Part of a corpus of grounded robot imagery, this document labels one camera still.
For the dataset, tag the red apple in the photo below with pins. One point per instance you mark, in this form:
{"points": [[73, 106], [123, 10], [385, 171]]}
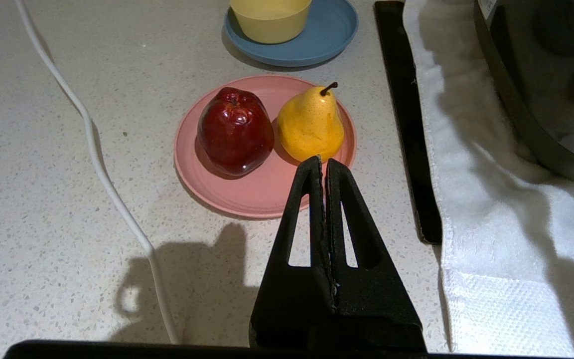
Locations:
{"points": [[234, 130]]}

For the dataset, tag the yellow bowl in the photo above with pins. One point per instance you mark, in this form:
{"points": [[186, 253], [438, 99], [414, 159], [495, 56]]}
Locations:
{"points": [[269, 20]]}

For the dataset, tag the pink plate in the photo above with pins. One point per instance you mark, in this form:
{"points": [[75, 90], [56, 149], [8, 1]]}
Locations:
{"points": [[247, 192]]}

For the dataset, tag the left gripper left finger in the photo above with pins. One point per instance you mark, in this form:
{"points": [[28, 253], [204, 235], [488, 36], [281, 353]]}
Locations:
{"points": [[294, 299]]}

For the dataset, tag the yellow pear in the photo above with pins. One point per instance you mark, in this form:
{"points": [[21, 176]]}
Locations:
{"points": [[311, 125]]}

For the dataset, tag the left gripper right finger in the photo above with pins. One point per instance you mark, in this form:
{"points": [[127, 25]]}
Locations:
{"points": [[374, 304]]}

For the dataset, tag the white towel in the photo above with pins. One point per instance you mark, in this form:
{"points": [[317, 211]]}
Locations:
{"points": [[496, 224]]}

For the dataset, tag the blue plate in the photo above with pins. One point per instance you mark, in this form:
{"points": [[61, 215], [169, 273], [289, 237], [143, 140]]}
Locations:
{"points": [[327, 35]]}

